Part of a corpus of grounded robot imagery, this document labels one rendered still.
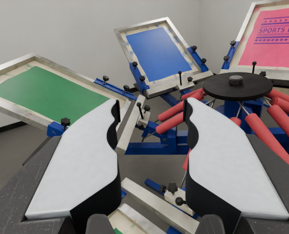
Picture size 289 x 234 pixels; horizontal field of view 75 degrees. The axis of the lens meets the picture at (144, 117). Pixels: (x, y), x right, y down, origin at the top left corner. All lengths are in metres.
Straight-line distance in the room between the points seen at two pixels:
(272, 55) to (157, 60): 0.90
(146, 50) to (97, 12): 2.28
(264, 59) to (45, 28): 3.38
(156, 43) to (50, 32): 2.46
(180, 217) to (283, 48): 1.49
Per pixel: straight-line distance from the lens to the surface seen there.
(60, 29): 3.98
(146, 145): 1.26
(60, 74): 1.48
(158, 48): 1.87
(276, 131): 1.25
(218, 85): 1.02
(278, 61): 1.78
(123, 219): 0.93
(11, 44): 4.11
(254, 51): 1.87
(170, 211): 0.81
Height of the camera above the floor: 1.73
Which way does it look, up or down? 31 degrees down
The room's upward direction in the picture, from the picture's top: 11 degrees counter-clockwise
